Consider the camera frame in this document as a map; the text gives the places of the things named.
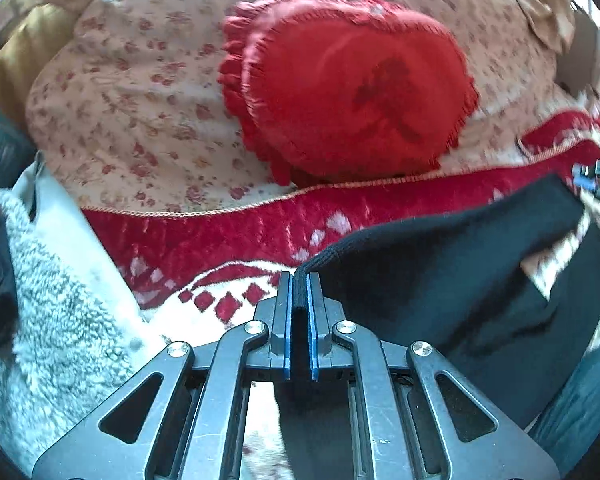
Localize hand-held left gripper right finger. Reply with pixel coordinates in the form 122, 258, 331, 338
306, 272, 561, 480

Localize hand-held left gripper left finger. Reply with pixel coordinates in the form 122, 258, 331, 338
31, 271, 294, 480

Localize black pants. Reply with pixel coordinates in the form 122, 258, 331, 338
275, 172, 600, 480

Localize red and white fleece blanket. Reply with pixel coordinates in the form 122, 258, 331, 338
77, 110, 600, 480

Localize tan cloth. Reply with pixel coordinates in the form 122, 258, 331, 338
0, 0, 117, 128
500, 0, 577, 57

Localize person's leg in blue jeans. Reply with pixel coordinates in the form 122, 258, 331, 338
525, 330, 600, 463

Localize white sherpa garment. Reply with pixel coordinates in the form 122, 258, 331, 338
0, 152, 181, 473

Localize red frilled pillow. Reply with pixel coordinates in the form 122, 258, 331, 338
219, 0, 481, 186

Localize floral beige pillow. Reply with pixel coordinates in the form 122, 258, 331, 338
25, 0, 577, 217

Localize teal cloth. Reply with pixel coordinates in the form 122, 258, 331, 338
0, 110, 37, 197

